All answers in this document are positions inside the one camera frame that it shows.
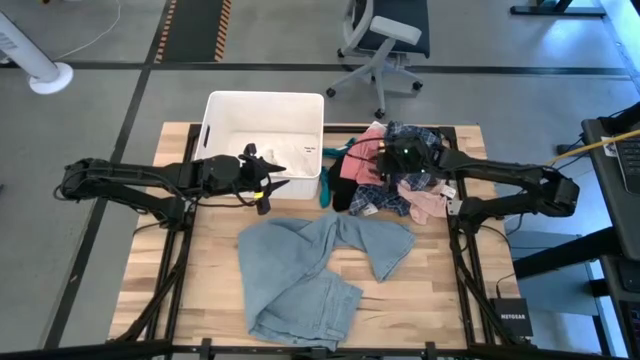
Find black desk foot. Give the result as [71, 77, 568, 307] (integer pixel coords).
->
[509, 0, 607, 18]

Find black desk leg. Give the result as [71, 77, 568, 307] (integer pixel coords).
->
[512, 227, 616, 281]

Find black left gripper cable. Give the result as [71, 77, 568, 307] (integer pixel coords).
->
[192, 187, 261, 209]

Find coral pink garment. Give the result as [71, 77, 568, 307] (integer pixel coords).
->
[339, 127, 389, 187]

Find black Netgear switch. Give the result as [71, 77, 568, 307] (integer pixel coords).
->
[488, 297, 535, 338]

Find black keyboard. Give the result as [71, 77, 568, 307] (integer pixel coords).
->
[614, 137, 640, 196]

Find black switch cable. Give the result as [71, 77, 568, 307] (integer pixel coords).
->
[494, 272, 517, 301]

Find white plastic bin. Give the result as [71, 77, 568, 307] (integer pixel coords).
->
[193, 90, 326, 201]

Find light pink garment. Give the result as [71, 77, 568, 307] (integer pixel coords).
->
[397, 178, 459, 226]

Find blue plaid shirt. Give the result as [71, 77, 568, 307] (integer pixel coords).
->
[348, 120, 444, 217]

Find light blue jeans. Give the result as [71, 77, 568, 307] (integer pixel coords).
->
[237, 212, 417, 352]

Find wooden table with black frame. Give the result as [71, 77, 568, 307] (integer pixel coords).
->
[0, 122, 640, 360]

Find black desk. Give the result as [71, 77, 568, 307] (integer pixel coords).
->
[581, 102, 640, 261]

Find white tower fan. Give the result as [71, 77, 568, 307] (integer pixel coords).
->
[0, 10, 75, 96]

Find white office chair dark seat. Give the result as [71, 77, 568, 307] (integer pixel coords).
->
[324, 0, 431, 120]

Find white floor cable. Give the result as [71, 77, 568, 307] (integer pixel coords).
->
[52, 0, 123, 62]

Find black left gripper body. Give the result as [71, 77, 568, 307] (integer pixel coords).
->
[199, 142, 274, 216]

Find black mat hazard stripes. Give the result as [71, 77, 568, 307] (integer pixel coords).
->
[153, 0, 234, 64]

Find yellow cable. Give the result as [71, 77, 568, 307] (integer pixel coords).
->
[547, 128, 640, 166]

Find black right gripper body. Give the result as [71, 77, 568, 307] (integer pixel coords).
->
[377, 135, 441, 176]

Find teal garment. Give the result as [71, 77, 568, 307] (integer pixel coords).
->
[319, 137, 359, 210]

